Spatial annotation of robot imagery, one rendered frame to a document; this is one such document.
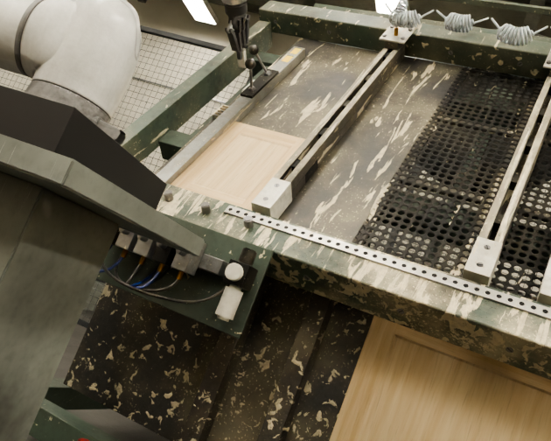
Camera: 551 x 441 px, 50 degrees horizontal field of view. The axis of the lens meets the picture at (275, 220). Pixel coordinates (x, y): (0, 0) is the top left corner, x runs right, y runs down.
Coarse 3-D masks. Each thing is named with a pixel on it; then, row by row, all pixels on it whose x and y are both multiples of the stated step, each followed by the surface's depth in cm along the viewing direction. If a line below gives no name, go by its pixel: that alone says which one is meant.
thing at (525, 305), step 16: (240, 208) 167; (272, 224) 161; (288, 224) 161; (320, 240) 155; (336, 240) 155; (368, 256) 150; (384, 256) 149; (416, 272) 144; (432, 272) 144; (464, 288) 140; (480, 288) 139; (512, 304) 135; (528, 304) 135
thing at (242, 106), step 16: (304, 48) 239; (288, 64) 231; (272, 80) 223; (240, 96) 215; (256, 96) 216; (224, 112) 208; (240, 112) 209; (208, 128) 201; (224, 128) 202; (192, 144) 195; (208, 144) 196; (176, 160) 189; (192, 160) 191; (160, 176) 183; (176, 176) 185
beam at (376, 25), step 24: (288, 24) 255; (312, 24) 249; (336, 24) 243; (360, 24) 238; (384, 24) 236; (408, 48) 234; (432, 48) 229; (456, 48) 224; (480, 48) 220; (504, 48) 216; (528, 48) 214; (504, 72) 221; (528, 72) 217
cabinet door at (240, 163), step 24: (216, 144) 197; (240, 144) 197; (264, 144) 196; (288, 144) 194; (192, 168) 188; (216, 168) 188; (240, 168) 187; (264, 168) 186; (216, 192) 179; (240, 192) 178
